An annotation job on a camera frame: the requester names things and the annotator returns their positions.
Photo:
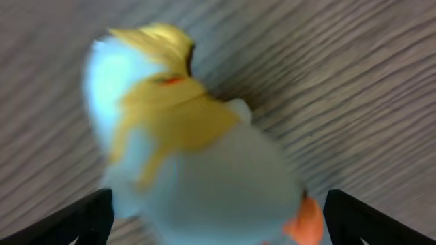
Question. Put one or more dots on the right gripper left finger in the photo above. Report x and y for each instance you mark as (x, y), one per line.
(87, 221)

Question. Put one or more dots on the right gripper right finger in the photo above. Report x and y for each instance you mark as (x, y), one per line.
(353, 222)

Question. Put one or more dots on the white plush duck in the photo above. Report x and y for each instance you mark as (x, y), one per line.
(192, 166)

